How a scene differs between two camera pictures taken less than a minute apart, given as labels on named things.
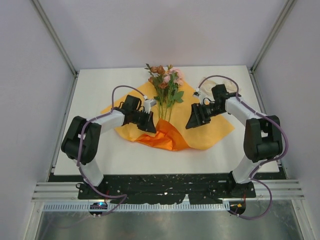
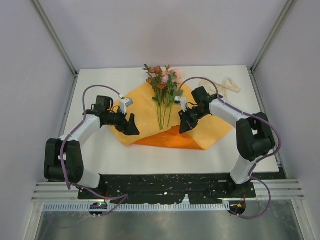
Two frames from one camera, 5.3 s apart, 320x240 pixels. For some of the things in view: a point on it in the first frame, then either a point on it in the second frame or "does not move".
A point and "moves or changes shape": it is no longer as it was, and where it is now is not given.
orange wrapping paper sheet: x=172 y=134 moves or changes shape
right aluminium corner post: x=288 y=6 does not move
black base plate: x=165 y=189 does not move
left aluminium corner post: x=58 y=42 does not move
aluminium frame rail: x=281 y=189 does not move
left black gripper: x=148 y=125 -> x=129 y=127
